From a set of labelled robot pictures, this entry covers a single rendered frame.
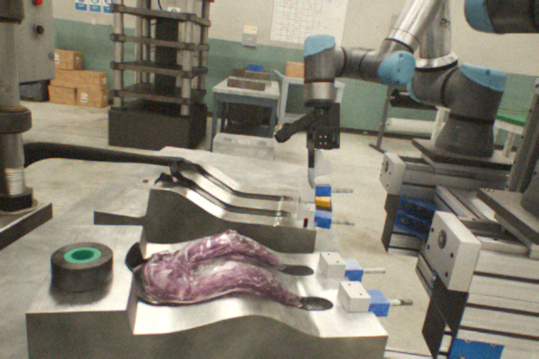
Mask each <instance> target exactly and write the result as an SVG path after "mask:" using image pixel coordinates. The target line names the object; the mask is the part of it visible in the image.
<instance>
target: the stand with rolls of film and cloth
mask: <svg viewBox="0 0 539 359"><path fill-rule="evenodd" d="M389 102H390V105H391V106H392V107H394V108H404V109H413V110H430V111H438V109H436V106H432V105H425V104H421V103H419V102H417V101H415V100H414V99H413V98H412V97H411V96H410V94H409V92H408V90H403V89H394V90H393V91H392V86H388V87H387V95H386V99H385V104H384V109H383V113H382V121H381V125H380V130H379V134H378V138H377V143H376V145H374V144H371V143H370V144H369V147H372V148H374V149H375V150H377V151H378V152H380V153H382V154H384V153H387V151H385V150H383V149H381V144H382V136H383V132H384V127H385V125H386V128H387V130H388V131H406V132H418V133H429V134H432V133H433V130H434V126H435V122H432V121H414V120H404V119H393V118H388V119H387V123H386V118H387V111H388V106H389Z"/></svg>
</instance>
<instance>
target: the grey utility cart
mask: <svg viewBox="0 0 539 359"><path fill-rule="evenodd" d="M274 72H275V73H276V74H277V75H278V76H279V80H280V83H279V89H280V99H279V104H278V108H277V114H276V121H275V132H277V131H278V130H279V129H280V128H281V127H282V126H283V125H284V124H285V123H293V122H295V121H297V120H299V119H300V118H302V117H303V116H304V115H298V114H290V113H286V100H287V93H288V86H289V84H298V85H301V86H302V85H304V79H301V78H287V77H285V75H281V74H280V73H279V72H278V71H276V70H274ZM344 87H345V83H341V82H339V81H335V84H334V98H335V94H336V89H337V94H336V100H335V103H340V104H341V99H342V94H343V89H344Z"/></svg>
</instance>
